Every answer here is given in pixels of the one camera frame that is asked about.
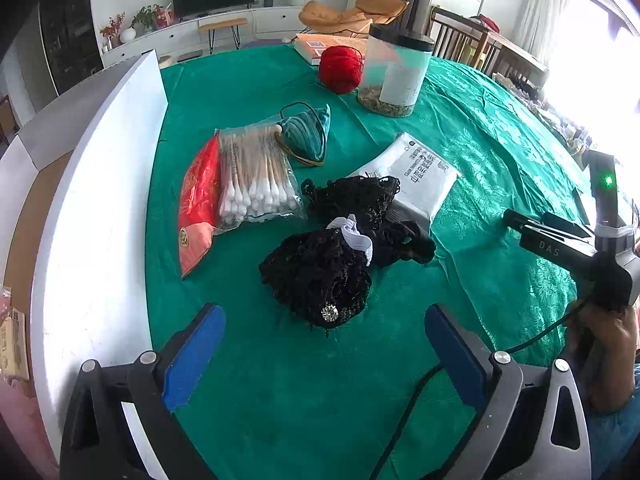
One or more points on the black folded cloth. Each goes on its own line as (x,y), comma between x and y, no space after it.
(405,240)

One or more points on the black crochet bag with rhinestone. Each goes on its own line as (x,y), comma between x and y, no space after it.
(319,277)

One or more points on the orange lounge chair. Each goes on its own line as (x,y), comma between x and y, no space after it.
(355,21)

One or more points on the white sheer curtain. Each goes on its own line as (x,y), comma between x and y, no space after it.
(540,22)

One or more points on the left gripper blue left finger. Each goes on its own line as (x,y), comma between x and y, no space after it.
(188,353)

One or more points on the white cardboard storage box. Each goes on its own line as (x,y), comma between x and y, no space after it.
(74,193)

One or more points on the round white vase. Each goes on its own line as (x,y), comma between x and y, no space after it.
(127,35)

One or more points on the clear jar black lid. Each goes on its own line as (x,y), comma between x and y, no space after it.
(394,69)

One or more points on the red yarn ball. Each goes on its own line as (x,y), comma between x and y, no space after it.
(340,69)

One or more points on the dark display cabinet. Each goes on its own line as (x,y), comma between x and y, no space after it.
(69,41)

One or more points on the teal face mask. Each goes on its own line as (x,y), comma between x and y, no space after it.
(304,131)

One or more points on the green satin tablecloth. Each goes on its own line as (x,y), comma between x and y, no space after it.
(325,371)

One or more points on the red flower arrangement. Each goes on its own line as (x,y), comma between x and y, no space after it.
(148,18)

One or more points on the small white carton box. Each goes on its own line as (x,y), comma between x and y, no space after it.
(13,350)

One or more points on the grey wet wipes pack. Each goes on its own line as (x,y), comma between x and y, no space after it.
(425,179)

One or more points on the small wooden bench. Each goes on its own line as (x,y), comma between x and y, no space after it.
(233,26)

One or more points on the red and pink packet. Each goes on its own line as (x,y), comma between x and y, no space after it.
(197,214)

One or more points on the orange book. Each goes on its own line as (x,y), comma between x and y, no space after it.
(311,46)

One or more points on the white tv cabinet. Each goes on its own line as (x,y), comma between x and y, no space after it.
(264,24)

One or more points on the cotton swabs bag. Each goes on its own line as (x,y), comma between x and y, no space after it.
(257,182)

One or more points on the person right hand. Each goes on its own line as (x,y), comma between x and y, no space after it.
(616,334)

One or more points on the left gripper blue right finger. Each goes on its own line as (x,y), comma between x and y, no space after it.
(462,354)

